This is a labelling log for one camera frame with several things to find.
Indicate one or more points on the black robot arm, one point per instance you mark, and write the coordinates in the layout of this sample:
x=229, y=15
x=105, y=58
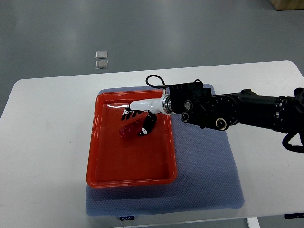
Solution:
x=197, y=106

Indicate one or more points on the red plastic tray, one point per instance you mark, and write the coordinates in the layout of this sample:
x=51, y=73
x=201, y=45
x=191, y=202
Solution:
x=142, y=160

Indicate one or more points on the upper floor metal plate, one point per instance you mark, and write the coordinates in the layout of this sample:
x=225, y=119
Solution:
x=101, y=54

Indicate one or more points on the blue-grey mesh mat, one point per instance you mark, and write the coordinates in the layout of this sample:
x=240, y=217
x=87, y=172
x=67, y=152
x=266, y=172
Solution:
x=207, y=178

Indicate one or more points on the black label tag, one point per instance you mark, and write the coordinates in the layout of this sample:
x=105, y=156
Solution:
x=127, y=218

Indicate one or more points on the white table leg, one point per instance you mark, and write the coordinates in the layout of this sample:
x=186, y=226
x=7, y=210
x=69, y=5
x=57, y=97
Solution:
x=253, y=222

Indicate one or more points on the cardboard box corner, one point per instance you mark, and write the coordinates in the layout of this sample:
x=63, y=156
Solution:
x=280, y=5

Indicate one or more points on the dark blue label right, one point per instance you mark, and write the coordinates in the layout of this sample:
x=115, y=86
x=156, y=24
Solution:
x=294, y=216

